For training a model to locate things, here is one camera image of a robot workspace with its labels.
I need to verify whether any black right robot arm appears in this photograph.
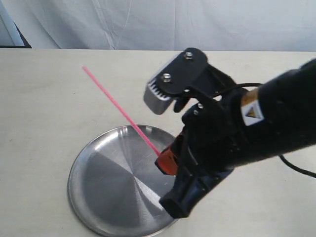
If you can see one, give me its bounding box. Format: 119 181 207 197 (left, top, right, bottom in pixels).
155 60 316 219

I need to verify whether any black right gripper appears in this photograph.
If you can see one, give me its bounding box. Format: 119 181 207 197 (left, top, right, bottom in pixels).
155 102 244 219

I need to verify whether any white backdrop cloth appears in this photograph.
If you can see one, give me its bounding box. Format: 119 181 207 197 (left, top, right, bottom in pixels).
1 0 316 51

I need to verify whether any pink plastic straw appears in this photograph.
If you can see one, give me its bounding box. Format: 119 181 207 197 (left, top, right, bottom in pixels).
82 66 160 156

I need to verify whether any white vertical frame post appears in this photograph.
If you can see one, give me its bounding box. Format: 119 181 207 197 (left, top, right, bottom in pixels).
0 2 24 46

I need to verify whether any grey wrist camera on right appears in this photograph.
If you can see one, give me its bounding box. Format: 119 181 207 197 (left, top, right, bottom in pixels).
143 47 236 115

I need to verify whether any round silver metal plate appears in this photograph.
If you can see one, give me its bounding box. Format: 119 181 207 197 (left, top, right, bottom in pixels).
67 125 176 237

